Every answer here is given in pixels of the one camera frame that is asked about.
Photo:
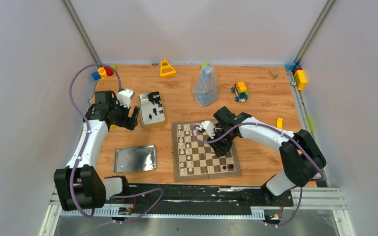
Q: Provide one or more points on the silver metal tin box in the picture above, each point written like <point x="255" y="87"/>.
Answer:
<point x="148" y="119"/>

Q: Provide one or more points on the clear bubble wrap bag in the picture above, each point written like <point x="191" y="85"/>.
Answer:
<point x="205" y="90"/>

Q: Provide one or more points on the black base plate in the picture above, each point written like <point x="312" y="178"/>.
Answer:
<point x="247" y="195"/>

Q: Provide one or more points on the yellow cylinder block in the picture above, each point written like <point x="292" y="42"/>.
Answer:
<point x="102" y="73"/>

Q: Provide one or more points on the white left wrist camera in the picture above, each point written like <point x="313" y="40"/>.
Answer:
<point x="124" y="97"/>

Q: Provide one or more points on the yellow trapezoid toy block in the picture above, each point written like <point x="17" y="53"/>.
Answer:
<point x="166" y="69"/>

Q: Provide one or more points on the toy car blocks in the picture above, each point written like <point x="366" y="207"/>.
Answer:
<point x="240" y="91"/>

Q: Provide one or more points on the silver tin lid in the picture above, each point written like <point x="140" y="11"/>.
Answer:
<point x="135" y="159"/>

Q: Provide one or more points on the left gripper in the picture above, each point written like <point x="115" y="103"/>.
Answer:
<point x="125" y="115"/>

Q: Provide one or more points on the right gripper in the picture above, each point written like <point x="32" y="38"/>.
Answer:
<point x="220" y="150"/>

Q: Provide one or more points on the blue cube block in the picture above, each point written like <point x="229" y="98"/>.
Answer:
<point x="96" y="76"/>

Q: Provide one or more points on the small yellow block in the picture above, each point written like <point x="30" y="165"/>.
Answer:
<point x="280" y="123"/>

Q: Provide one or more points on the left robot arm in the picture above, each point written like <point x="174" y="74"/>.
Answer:
<point x="78" y="185"/>

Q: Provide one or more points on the pile of black chess pieces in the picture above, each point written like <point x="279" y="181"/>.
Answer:
<point x="154" y="98"/>

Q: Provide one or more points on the green block behind bag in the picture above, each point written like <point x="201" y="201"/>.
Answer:
<point x="205" y="64"/>

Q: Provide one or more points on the stacked coloured bricks corner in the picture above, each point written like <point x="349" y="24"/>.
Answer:
<point x="298" y="74"/>

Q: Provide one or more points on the small wooden block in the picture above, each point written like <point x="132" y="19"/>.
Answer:
<point x="273" y="73"/>

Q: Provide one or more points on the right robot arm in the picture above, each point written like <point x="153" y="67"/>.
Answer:
<point x="301" y="157"/>

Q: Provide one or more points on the red cylinder block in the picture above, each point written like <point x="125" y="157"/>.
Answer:
<point x="109" y="71"/>

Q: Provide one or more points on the wooden chess board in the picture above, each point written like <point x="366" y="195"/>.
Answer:
<point x="194" y="160"/>

